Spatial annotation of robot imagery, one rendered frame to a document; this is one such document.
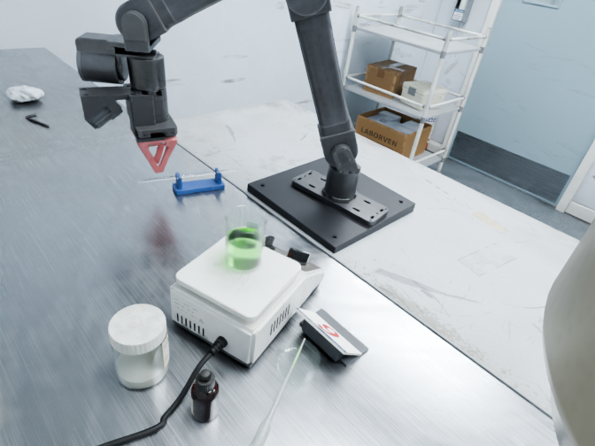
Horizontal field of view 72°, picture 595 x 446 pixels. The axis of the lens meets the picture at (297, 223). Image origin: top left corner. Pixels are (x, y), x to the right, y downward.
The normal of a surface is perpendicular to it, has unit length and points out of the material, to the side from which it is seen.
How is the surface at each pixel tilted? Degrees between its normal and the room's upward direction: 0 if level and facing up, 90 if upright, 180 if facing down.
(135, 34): 92
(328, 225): 2
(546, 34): 90
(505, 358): 0
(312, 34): 104
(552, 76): 90
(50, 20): 90
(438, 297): 0
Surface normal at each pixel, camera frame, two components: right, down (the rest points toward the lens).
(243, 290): 0.12, -0.82
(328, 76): 0.09, 0.59
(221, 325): -0.49, 0.44
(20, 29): 0.68, 0.48
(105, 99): 0.46, 0.56
